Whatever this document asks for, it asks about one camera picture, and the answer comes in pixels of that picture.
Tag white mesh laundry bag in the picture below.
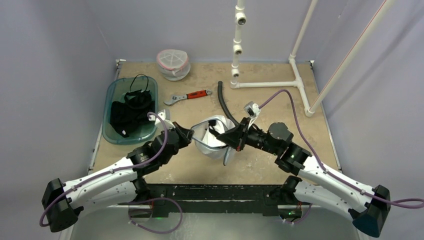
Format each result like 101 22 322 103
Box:
191 115 236 166

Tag white bra black straps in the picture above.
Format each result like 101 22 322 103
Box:
206 119 229 148

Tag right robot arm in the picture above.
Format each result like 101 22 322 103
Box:
214 117 391 238

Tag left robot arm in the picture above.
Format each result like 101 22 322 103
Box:
39 122 194 233

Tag black bra in bin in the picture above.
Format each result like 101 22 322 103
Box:
109 73 156 138

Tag pink trimmed mesh laundry bag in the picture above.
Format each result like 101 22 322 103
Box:
156 49 191 82

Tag teal plastic bin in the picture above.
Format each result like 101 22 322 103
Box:
102 74 159 145

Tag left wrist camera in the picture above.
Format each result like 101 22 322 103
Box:
154 109 175 131

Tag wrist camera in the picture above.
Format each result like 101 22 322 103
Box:
244 101 261 128
154 109 175 131

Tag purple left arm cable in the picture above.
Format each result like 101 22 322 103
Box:
39 111 169 227

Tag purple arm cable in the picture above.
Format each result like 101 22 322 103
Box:
258 89 424 209
39 111 169 227

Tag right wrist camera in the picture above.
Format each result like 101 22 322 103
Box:
244 101 261 128

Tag red handled adjustable wrench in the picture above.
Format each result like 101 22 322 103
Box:
163 89 212 106

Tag black corrugated hose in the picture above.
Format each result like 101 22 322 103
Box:
217 81 240 127

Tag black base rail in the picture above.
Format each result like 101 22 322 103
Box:
129 175 301 218

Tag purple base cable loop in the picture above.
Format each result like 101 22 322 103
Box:
128 196 184 235

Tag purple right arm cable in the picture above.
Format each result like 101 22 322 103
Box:
258 89 424 209

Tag white PVC pipe frame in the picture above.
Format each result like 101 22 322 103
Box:
230 0 395 117

